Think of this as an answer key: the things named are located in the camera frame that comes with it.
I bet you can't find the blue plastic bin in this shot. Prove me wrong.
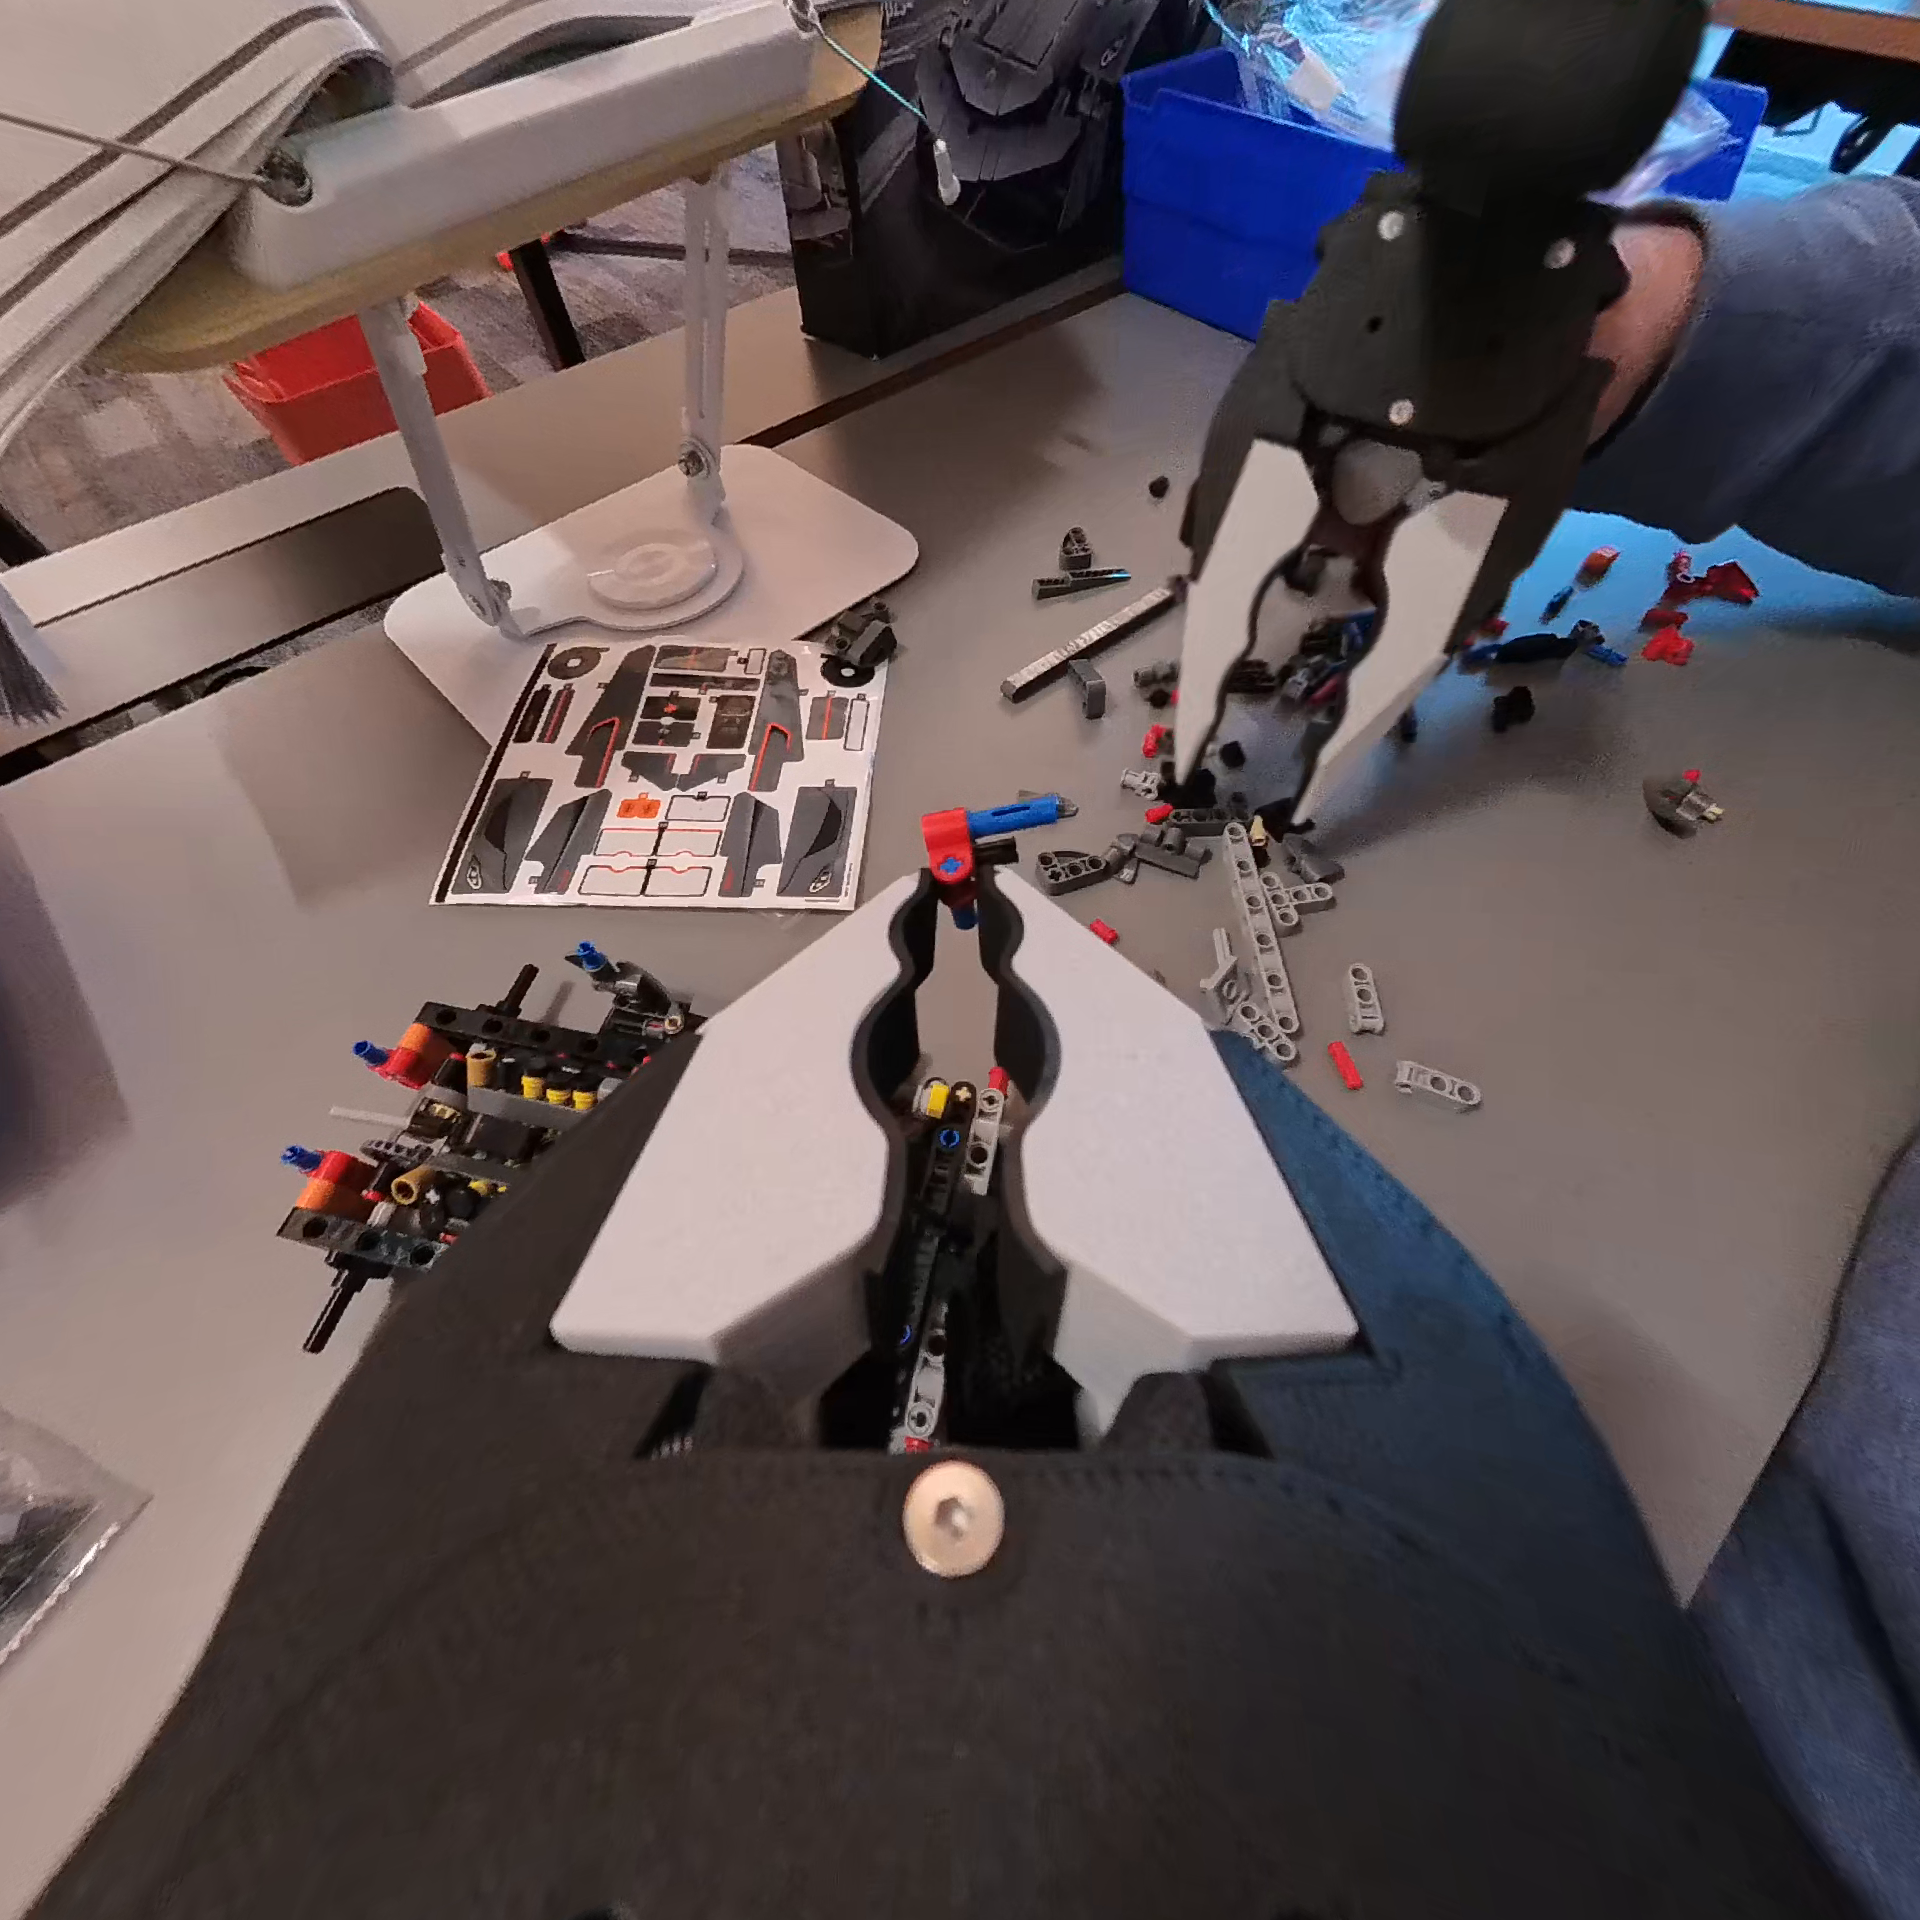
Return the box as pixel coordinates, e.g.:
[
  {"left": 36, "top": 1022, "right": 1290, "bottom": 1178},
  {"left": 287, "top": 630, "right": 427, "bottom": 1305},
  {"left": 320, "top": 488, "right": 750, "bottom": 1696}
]
[{"left": 1118, "top": 46, "right": 1771, "bottom": 346}]

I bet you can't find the person's right hand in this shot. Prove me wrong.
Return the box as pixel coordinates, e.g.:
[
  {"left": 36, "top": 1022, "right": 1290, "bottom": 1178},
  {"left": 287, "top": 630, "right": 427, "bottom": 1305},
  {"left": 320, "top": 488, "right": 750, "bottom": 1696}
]
[{"left": 1593, "top": 209, "right": 1712, "bottom": 447}]

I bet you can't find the pile of loose lego pieces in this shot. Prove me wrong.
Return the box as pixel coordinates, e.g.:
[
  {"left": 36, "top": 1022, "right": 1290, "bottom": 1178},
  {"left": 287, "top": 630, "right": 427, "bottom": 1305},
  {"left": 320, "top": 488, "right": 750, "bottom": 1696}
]
[{"left": 1036, "top": 471, "right": 1630, "bottom": 902}]

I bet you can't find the sticker sheet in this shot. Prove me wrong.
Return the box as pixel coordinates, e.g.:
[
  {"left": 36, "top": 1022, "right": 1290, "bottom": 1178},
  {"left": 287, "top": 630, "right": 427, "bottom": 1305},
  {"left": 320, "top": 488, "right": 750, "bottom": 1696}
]
[{"left": 431, "top": 638, "right": 889, "bottom": 911}]

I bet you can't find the red lego claw piece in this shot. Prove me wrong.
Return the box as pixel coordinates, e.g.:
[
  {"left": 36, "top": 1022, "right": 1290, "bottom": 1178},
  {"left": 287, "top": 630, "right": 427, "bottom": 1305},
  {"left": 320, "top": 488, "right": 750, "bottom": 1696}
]
[{"left": 1641, "top": 551, "right": 1761, "bottom": 664}]

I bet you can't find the clear plastic bag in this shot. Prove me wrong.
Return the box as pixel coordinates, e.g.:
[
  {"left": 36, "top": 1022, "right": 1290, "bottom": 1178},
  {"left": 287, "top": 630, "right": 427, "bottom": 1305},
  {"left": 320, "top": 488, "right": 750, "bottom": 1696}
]
[{"left": 1200, "top": 0, "right": 1442, "bottom": 153}]

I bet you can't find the person's right forearm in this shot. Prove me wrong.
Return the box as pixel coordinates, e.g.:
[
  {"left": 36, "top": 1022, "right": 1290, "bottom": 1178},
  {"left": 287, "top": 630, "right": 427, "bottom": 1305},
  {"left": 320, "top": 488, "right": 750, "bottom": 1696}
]
[{"left": 1559, "top": 170, "right": 1920, "bottom": 594}]

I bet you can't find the white book stand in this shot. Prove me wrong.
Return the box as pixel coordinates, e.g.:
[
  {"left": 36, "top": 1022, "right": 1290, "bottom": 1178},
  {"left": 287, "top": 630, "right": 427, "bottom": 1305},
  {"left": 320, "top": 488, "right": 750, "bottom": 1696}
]
[{"left": 90, "top": 0, "right": 922, "bottom": 706}]

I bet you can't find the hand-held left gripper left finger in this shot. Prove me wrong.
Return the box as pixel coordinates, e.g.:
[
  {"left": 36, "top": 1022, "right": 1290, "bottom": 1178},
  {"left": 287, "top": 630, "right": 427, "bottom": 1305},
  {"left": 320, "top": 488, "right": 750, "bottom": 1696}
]
[{"left": 546, "top": 872, "right": 929, "bottom": 1445}]

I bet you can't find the light grey lego beam frame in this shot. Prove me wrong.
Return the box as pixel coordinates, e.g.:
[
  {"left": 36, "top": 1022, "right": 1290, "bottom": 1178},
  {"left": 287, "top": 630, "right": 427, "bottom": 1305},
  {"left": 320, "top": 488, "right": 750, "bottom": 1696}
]
[{"left": 1200, "top": 822, "right": 1339, "bottom": 1069}]

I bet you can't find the lego car chassis model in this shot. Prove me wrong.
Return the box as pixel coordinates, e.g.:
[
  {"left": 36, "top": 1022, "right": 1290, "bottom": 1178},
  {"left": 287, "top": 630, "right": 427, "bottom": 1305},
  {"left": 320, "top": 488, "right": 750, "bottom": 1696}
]
[{"left": 278, "top": 942, "right": 1023, "bottom": 1456}]

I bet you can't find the clear bag of lego pieces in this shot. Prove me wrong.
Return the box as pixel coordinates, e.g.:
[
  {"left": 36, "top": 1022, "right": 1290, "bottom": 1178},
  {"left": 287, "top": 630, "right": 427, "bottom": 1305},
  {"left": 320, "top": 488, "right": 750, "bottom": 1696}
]
[{"left": 0, "top": 1410, "right": 153, "bottom": 1665}]

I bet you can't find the long dark grey lego beam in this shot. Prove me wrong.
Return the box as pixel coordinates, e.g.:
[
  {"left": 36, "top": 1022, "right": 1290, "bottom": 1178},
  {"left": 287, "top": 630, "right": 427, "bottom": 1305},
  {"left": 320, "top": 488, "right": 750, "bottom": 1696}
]
[{"left": 1001, "top": 582, "right": 1180, "bottom": 706}]

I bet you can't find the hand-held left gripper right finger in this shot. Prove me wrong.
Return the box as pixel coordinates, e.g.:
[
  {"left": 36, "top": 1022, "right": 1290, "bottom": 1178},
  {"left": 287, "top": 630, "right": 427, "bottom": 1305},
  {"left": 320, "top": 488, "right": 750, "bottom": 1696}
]
[{"left": 983, "top": 864, "right": 1362, "bottom": 1447}]

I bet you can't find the black lego set box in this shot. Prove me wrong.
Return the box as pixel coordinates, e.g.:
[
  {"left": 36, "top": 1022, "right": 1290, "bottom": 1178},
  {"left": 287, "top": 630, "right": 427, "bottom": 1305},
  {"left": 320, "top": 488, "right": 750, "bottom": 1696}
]
[{"left": 786, "top": 0, "right": 1144, "bottom": 360}]

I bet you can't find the instruction booklet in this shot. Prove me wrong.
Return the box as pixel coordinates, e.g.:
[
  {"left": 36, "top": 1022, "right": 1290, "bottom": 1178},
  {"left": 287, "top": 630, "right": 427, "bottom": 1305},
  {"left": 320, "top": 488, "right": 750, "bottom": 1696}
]
[{"left": 0, "top": 0, "right": 818, "bottom": 451}]

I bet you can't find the red plastic bin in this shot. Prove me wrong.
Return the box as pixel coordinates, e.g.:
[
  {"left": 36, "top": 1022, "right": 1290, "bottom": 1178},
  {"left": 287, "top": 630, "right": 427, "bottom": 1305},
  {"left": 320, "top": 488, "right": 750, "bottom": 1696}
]
[{"left": 224, "top": 298, "right": 489, "bottom": 466}]

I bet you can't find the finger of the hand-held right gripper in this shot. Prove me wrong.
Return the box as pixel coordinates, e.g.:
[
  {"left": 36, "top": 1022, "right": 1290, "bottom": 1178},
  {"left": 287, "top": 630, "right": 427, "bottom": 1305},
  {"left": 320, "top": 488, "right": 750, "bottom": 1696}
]
[
  {"left": 1171, "top": 439, "right": 1321, "bottom": 798},
  {"left": 1287, "top": 490, "right": 1514, "bottom": 830}
]

